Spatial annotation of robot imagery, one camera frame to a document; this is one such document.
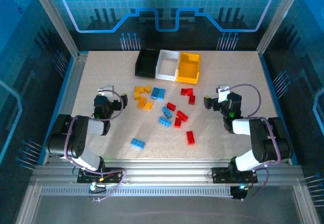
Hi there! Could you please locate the yellow plastic bin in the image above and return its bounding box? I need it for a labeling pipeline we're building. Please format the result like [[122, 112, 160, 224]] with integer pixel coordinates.
[[175, 52, 201, 84]]

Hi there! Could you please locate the black plastic bin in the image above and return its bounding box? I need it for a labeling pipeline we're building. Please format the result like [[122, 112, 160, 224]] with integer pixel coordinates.
[[134, 48, 162, 79]]

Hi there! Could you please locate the white plastic bin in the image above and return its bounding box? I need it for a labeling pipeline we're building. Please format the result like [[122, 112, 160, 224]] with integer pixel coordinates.
[[154, 49, 181, 82]]

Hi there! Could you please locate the black controller box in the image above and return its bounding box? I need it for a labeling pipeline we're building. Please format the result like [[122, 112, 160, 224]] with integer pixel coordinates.
[[230, 184, 248, 201]]

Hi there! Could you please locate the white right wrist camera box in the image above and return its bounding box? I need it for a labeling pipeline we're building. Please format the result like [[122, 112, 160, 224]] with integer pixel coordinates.
[[216, 83, 230, 103]]

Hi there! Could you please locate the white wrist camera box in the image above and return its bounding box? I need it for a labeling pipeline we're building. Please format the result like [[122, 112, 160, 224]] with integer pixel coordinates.
[[216, 83, 230, 103], [98, 85, 114, 101]]

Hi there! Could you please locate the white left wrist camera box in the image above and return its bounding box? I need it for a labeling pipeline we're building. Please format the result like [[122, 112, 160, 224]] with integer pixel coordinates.
[[98, 85, 114, 101]]

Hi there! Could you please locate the aluminium side rail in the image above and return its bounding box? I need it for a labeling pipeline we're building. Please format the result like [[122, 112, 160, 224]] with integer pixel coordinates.
[[42, 51, 89, 165]]

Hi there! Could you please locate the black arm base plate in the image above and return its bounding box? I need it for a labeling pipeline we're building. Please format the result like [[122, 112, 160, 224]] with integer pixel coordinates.
[[76, 167, 127, 185], [211, 166, 259, 185]]

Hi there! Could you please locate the aluminium table edge rail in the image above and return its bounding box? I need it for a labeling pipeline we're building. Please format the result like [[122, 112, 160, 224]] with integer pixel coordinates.
[[31, 159, 304, 185]]

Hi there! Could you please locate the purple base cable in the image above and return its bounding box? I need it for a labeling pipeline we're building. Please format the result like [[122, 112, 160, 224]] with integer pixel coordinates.
[[249, 167, 270, 197], [92, 168, 128, 203]]

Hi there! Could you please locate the slotted aluminium cable duct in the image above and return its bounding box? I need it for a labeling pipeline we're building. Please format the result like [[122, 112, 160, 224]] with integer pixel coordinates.
[[39, 186, 235, 198]]

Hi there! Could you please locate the aluminium frame post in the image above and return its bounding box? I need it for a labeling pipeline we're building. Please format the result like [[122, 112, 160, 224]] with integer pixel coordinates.
[[27, 0, 80, 58], [256, 0, 306, 56]]

